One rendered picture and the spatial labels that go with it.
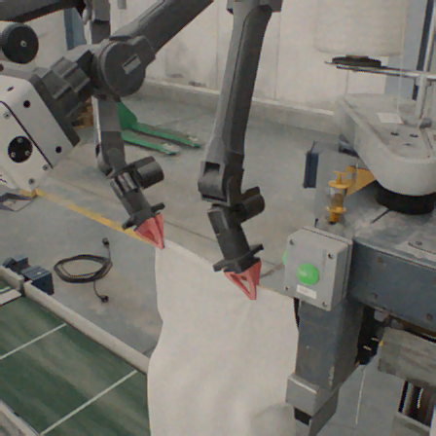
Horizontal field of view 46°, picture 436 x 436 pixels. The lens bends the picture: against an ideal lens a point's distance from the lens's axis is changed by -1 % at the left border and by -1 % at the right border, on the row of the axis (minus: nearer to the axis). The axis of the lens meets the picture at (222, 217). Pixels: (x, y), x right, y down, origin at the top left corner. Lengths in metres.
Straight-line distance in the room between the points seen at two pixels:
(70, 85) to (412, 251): 0.50
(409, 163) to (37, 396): 1.48
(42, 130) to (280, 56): 6.27
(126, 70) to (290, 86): 6.12
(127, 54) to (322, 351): 0.53
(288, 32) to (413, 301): 6.24
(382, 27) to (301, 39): 5.80
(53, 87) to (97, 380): 1.34
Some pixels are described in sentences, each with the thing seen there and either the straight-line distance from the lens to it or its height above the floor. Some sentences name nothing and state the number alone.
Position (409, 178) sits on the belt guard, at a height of 1.39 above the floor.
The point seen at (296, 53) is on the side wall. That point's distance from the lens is 6.80.
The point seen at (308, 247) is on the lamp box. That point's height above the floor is 1.32.
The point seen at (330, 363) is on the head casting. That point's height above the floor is 1.12.
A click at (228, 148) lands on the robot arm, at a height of 1.35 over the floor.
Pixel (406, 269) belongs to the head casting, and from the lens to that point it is 0.70.
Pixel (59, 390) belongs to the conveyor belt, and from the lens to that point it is 1.92.
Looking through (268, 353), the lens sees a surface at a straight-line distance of 1.13.
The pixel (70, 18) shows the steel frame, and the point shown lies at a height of 1.10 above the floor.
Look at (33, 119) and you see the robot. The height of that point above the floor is 1.47.
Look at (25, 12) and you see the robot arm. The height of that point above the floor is 1.57.
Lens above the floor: 1.63
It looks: 24 degrees down
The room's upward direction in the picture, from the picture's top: 2 degrees clockwise
